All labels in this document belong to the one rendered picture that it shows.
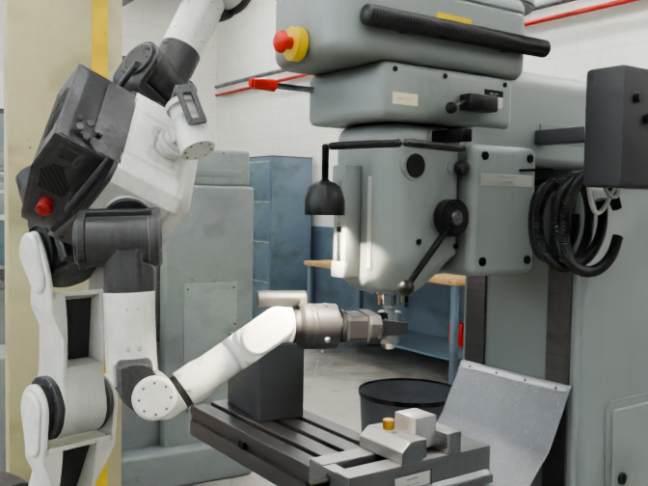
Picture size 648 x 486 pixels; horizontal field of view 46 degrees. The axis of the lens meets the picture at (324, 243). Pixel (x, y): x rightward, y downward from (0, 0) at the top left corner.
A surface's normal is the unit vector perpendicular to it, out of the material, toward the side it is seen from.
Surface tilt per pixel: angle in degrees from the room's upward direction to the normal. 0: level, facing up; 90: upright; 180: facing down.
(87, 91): 58
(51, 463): 98
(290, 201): 90
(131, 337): 86
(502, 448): 46
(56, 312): 83
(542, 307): 90
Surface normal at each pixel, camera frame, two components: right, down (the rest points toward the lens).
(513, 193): 0.57, 0.05
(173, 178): 0.63, -0.48
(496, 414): -0.73, -0.44
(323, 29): -0.76, 0.02
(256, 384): -0.88, 0.01
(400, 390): 0.05, -0.01
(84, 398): 0.73, -0.11
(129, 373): 0.34, -0.01
